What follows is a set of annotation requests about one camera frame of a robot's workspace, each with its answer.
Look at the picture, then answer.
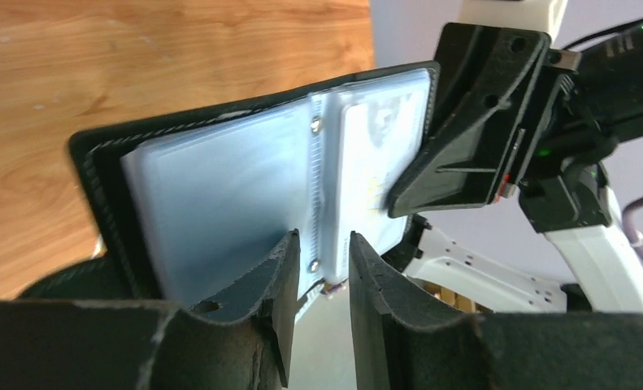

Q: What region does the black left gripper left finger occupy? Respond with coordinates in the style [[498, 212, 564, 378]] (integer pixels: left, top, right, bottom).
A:
[[0, 232, 300, 389]]

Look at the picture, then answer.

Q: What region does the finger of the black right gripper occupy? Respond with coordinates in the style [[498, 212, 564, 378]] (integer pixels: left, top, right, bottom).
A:
[[386, 23, 550, 218]]

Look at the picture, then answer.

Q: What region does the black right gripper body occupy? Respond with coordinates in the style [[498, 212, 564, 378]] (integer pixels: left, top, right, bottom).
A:
[[493, 50, 581, 203]]

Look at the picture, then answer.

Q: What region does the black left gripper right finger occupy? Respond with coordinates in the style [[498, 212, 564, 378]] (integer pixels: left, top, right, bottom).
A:
[[350, 233, 643, 389]]

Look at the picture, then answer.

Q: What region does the white credit card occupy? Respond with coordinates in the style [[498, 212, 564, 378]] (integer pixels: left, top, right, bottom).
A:
[[337, 94, 423, 256]]

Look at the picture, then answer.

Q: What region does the black card holder with sleeves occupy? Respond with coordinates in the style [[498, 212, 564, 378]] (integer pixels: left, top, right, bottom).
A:
[[68, 61, 439, 306]]

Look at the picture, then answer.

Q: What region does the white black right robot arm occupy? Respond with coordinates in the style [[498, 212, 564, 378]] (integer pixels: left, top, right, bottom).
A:
[[384, 19, 643, 313]]

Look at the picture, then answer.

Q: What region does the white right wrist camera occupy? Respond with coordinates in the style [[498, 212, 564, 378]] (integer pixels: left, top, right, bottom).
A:
[[455, 0, 568, 41]]

